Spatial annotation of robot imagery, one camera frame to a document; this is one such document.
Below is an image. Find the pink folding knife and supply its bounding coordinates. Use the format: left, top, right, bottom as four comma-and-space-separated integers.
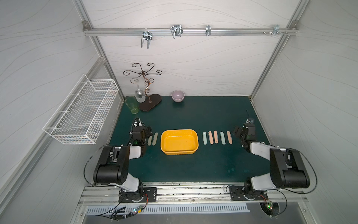
208, 131, 214, 145
213, 130, 219, 144

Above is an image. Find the metal hook clip right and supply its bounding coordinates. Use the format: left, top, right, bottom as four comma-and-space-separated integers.
263, 25, 288, 36

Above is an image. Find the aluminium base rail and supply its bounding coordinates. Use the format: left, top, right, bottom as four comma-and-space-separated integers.
78, 182, 308, 206

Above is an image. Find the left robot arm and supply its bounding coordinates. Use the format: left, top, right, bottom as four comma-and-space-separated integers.
93, 118, 153, 202

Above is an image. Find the small metal hook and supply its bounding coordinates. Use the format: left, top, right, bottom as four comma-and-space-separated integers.
206, 25, 211, 36

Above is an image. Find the white wire basket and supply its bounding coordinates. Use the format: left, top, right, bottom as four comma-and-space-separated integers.
43, 74, 119, 145

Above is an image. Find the black round floor port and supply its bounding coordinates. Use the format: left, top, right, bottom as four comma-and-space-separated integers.
260, 202, 280, 217

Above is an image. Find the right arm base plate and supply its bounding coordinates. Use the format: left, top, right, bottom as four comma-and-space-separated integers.
226, 185, 268, 201

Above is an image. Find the mint folding knife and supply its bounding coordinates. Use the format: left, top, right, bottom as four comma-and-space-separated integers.
220, 132, 226, 145
202, 132, 208, 145

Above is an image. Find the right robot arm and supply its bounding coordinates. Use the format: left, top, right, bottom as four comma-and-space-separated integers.
234, 120, 310, 200

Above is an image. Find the aluminium cross rail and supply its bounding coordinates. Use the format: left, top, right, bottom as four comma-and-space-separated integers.
84, 27, 299, 37

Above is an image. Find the bronze scroll cup stand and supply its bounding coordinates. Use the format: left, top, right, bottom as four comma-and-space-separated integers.
123, 63, 163, 112

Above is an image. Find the metal hook clip middle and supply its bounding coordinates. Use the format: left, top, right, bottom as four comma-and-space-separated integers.
170, 25, 183, 39

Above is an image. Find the metal hook clip left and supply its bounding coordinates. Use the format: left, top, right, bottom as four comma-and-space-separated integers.
141, 30, 153, 49

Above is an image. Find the green drinking glass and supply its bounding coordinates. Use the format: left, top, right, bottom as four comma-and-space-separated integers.
125, 96, 139, 114

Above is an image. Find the white vent grille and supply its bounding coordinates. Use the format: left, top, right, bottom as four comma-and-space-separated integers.
86, 203, 250, 216

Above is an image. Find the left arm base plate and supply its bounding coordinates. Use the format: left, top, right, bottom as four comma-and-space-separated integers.
118, 187, 157, 203

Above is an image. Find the clear wine glass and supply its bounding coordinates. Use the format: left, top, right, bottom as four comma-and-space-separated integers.
131, 78, 146, 103

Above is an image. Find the metal hook clip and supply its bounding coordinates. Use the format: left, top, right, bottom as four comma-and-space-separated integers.
263, 25, 288, 36
170, 25, 183, 39
141, 30, 153, 49

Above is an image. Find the yellow plastic storage box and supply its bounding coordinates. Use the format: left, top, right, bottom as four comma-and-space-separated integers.
160, 129, 199, 155

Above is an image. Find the lilac ceramic bowl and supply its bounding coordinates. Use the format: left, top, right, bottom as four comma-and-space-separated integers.
171, 90, 185, 103

